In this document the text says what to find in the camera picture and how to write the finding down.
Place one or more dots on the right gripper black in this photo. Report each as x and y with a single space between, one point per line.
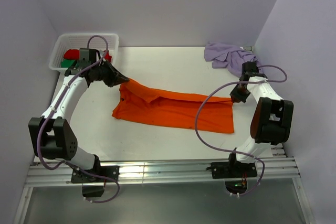
236 97

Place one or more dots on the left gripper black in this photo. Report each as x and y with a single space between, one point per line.
116 77

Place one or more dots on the orange t shirt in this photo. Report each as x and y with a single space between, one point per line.
141 104

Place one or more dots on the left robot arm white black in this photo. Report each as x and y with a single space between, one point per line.
52 137

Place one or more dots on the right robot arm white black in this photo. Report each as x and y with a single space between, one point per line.
271 122

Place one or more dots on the white plastic basket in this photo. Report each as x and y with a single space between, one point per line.
76 41

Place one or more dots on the lilac t shirt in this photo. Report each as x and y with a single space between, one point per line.
230 57

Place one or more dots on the red rolled t shirt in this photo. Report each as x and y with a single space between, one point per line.
73 54

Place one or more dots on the green rolled t shirt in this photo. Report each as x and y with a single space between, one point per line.
67 63

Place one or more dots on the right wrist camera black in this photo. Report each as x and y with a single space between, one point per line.
249 69

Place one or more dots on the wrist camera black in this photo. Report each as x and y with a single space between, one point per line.
87 57
249 69

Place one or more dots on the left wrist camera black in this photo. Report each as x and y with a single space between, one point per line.
87 57

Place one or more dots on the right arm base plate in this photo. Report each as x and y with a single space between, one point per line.
221 170

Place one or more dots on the aluminium rail frame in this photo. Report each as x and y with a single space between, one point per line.
148 155

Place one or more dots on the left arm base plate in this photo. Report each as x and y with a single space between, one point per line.
78 177

